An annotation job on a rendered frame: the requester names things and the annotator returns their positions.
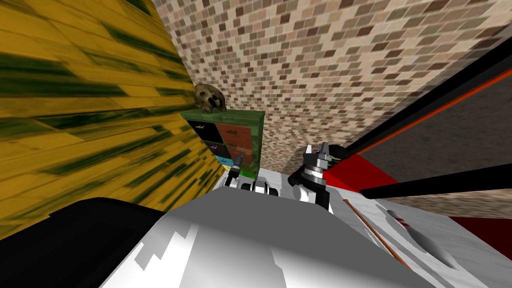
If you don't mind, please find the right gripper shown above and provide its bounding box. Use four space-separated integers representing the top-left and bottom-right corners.
301 141 334 174

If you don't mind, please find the green cabinet with coloured drawers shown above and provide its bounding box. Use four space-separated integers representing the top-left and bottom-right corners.
179 109 266 181

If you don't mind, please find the red wedge-shaped block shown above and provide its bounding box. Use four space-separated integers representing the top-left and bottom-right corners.
322 153 400 194

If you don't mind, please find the brown lumpy sculpture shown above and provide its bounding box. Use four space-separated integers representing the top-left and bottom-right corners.
193 83 228 115

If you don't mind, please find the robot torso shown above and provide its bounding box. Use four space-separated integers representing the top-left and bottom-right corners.
99 179 438 288

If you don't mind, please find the orange thin stick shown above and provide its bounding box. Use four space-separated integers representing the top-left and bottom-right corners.
342 198 414 271

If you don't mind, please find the dark grey door black border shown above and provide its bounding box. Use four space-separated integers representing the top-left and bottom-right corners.
344 36 512 200

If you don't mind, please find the grey spindle-shaped object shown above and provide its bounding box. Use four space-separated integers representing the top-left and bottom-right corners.
385 209 462 270

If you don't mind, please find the white flat panel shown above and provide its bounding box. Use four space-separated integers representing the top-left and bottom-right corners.
329 190 512 288

